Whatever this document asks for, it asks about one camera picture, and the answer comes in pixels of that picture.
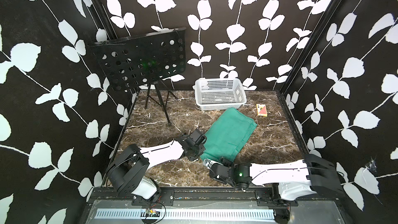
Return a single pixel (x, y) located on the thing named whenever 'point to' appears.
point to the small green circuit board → (152, 213)
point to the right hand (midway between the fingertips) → (215, 164)
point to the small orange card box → (261, 109)
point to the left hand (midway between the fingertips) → (205, 148)
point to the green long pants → (230, 132)
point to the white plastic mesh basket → (219, 93)
